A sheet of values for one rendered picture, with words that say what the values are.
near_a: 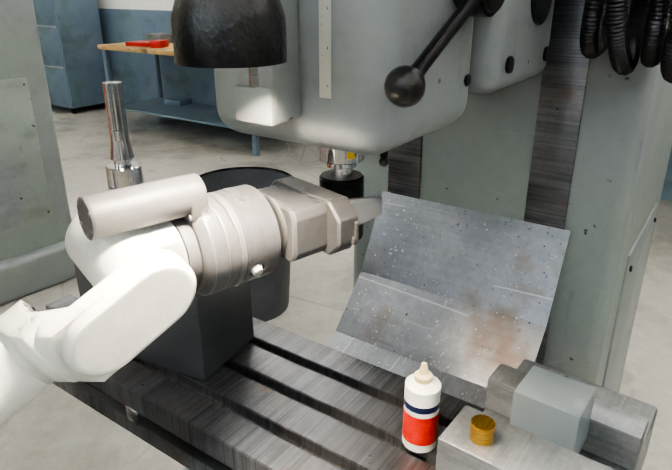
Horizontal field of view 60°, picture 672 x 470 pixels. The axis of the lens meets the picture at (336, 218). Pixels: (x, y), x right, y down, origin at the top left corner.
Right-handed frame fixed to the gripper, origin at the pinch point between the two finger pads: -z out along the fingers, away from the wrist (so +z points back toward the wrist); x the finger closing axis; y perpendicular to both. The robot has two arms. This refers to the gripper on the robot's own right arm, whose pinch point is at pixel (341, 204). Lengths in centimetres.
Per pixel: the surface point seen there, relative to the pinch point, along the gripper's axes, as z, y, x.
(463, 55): -8.2, -15.4, -8.1
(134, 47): -204, 35, 553
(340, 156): 1.7, -5.9, -1.7
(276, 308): -96, 118, 156
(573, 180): -39.7, 4.3, -5.1
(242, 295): 0.7, 19.5, 20.6
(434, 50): 3.2, -17.1, -14.2
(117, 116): 10.5, -5.6, 33.0
